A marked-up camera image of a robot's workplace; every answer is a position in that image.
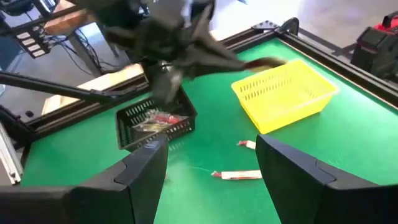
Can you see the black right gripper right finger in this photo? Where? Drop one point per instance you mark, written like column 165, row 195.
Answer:
column 298, row 186

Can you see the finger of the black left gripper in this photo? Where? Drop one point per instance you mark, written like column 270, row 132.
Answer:
column 219, row 49
column 214, row 68

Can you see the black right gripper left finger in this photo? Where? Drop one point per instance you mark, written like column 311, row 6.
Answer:
column 133, row 193

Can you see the brown chocolate bar wrapper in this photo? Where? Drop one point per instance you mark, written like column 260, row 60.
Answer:
column 264, row 63

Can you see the white red candy stick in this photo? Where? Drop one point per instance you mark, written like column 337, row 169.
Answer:
column 247, row 144
column 239, row 175

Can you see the yellowish sour straws candy packet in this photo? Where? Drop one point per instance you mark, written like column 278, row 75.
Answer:
column 147, row 126

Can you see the red sour straws candy packet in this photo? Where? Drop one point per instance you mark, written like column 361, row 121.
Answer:
column 168, row 118

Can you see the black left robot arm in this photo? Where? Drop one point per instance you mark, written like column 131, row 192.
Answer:
column 118, row 18

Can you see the black plastic basket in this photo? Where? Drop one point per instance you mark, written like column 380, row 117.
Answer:
column 183, row 127

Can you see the yellow plastic basket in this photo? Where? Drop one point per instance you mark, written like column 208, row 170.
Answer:
column 280, row 115

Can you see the black table clamp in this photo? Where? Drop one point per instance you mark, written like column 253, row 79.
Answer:
column 292, row 22

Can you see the black box with white labels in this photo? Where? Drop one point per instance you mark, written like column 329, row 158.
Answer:
column 31, row 43

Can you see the red and black power box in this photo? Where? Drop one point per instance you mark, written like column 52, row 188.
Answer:
column 373, row 49

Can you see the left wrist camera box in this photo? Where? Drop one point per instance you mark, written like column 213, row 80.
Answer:
column 168, row 85

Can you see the grey metal cart frame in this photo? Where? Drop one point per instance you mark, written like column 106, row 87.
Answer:
column 84, row 53

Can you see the silver aluminium bracket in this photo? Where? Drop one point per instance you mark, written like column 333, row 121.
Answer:
column 11, row 161

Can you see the black diagonal frame brace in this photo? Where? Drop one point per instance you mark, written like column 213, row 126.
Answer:
column 46, row 85

